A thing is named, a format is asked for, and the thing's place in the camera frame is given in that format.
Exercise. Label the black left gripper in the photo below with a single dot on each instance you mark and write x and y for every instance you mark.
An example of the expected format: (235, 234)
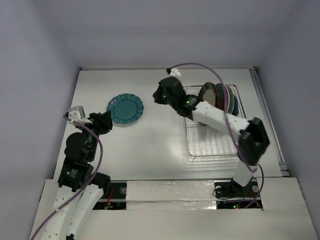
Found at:
(102, 120)

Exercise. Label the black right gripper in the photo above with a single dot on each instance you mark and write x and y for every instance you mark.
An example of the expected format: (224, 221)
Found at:
(160, 93)

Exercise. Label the teal scalloped plate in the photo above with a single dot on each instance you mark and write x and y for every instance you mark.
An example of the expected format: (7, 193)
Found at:
(125, 108)

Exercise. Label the striped rim beige plate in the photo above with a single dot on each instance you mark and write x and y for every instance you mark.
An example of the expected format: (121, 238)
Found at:
(209, 93)

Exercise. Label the dark teal glazed plate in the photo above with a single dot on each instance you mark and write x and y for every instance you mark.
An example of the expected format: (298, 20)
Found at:
(220, 96)

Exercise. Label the light blue flower plate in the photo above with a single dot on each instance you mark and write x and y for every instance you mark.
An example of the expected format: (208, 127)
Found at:
(231, 104)

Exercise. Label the dark navy patterned plate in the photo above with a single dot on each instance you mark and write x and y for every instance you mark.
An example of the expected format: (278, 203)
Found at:
(235, 111)

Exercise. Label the red teal floral plate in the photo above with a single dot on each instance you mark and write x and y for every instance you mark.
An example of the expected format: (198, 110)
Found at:
(226, 98)

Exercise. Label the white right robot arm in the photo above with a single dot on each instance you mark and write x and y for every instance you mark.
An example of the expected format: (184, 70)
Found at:
(211, 107)

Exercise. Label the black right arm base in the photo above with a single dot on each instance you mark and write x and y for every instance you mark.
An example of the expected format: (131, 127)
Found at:
(230, 195)

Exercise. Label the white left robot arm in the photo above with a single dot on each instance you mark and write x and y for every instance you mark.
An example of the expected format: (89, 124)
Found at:
(80, 185)

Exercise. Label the foil covered front panel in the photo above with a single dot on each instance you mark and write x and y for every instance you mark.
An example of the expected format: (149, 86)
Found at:
(158, 195)

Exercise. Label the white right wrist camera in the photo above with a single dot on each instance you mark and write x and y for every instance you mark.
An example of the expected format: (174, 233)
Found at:
(173, 72)

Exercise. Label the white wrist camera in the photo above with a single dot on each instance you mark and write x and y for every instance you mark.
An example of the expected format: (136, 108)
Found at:
(173, 72)
(76, 115)

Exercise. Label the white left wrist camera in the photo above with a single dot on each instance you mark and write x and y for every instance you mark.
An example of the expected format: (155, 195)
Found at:
(76, 115)

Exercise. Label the wire metal dish rack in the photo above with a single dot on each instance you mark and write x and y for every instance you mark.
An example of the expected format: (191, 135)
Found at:
(208, 146)

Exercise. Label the aluminium side rail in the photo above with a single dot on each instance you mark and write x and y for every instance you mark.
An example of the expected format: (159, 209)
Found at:
(266, 113)

